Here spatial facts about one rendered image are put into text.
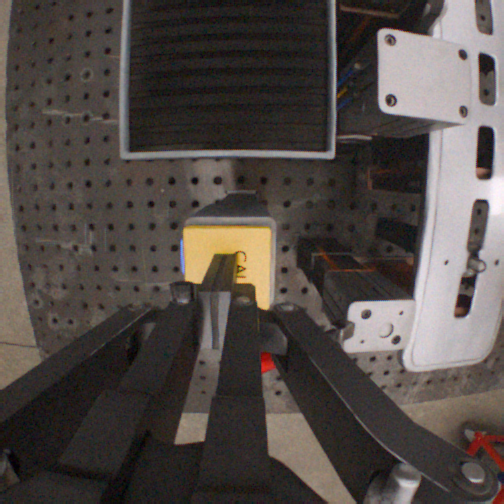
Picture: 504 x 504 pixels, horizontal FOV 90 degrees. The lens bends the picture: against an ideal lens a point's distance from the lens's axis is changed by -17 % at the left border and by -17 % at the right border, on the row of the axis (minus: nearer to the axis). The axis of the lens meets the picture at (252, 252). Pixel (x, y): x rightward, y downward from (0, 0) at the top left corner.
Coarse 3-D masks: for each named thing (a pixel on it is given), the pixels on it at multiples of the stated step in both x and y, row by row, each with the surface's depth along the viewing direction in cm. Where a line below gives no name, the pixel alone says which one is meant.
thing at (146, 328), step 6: (198, 288) 16; (156, 312) 13; (162, 312) 13; (198, 312) 13; (156, 318) 12; (198, 318) 13; (144, 324) 12; (150, 324) 12; (198, 324) 13; (138, 330) 12; (144, 330) 12; (150, 330) 12; (192, 330) 13; (198, 330) 13; (132, 336) 12; (138, 336) 12; (144, 336) 12; (198, 336) 13; (132, 342) 12; (138, 342) 12; (144, 342) 12; (132, 348) 12; (138, 348) 12
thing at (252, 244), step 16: (192, 240) 20; (208, 240) 20; (224, 240) 20; (240, 240) 20; (256, 240) 20; (192, 256) 20; (208, 256) 20; (240, 256) 20; (256, 256) 20; (192, 272) 21; (240, 272) 21; (256, 272) 21; (256, 288) 21
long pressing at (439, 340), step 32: (448, 32) 30; (480, 32) 30; (448, 128) 33; (448, 160) 34; (448, 192) 35; (480, 192) 35; (448, 224) 36; (416, 256) 38; (448, 256) 37; (480, 256) 37; (416, 288) 38; (448, 288) 38; (480, 288) 39; (416, 320) 39; (448, 320) 40; (480, 320) 40; (416, 352) 41; (448, 352) 41; (480, 352) 41
